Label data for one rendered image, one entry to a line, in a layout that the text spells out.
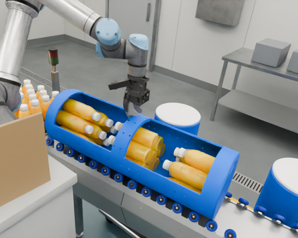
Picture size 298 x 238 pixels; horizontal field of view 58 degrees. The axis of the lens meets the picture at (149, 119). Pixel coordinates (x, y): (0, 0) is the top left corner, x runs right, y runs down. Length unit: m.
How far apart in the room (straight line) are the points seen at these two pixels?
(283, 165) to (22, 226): 1.15
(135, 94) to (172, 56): 3.86
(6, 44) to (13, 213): 0.58
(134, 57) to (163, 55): 3.99
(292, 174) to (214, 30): 3.33
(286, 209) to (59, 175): 0.99
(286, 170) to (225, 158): 0.48
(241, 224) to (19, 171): 0.87
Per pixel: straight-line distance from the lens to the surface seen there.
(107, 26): 0.90
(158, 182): 1.09
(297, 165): 1.52
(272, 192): 1.43
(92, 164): 1.33
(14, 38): 1.13
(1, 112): 0.93
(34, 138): 0.88
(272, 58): 3.47
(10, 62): 1.11
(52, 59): 1.96
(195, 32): 4.62
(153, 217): 1.25
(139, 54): 1.03
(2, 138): 0.83
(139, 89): 1.09
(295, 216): 1.43
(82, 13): 0.95
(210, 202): 1.03
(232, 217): 1.27
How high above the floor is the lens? 1.83
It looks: 30 degrees down
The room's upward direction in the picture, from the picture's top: 6 degrees clockwise
